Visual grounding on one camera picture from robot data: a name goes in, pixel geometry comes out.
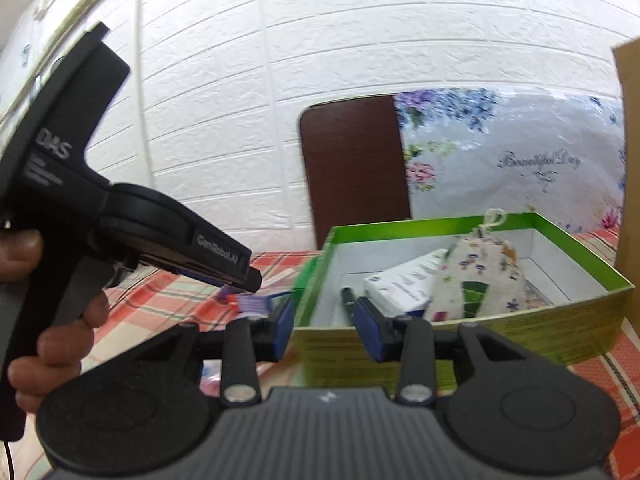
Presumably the brown cardboard panel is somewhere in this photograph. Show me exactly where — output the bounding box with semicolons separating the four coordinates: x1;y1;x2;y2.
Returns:
610;34;640;287

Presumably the person left hand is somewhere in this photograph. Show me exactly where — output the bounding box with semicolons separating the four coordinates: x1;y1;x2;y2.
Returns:
1;231;110;413

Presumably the green cardboard box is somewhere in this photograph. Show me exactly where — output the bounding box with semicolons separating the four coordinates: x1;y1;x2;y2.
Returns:
294;211;634;388

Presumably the white medicine box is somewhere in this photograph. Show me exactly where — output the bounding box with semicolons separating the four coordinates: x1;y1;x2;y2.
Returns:
363;248;447;318

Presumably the white patterned drawstring pouch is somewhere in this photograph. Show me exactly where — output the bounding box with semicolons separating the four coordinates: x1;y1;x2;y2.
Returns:
423;208;528;323

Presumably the plaid bed sheet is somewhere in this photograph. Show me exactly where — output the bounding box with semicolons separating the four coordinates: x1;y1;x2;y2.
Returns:
10;229;639;479

